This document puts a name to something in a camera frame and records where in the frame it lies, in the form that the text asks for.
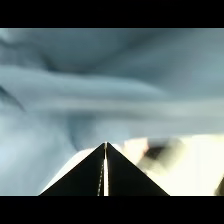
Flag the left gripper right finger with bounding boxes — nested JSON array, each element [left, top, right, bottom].
[[105, 142, 170, 197]]

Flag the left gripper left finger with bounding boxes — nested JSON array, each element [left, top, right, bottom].
[[39, 142, 107, 197]]

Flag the blue shirt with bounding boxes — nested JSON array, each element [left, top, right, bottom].
[[0, 27, 224, 197]]

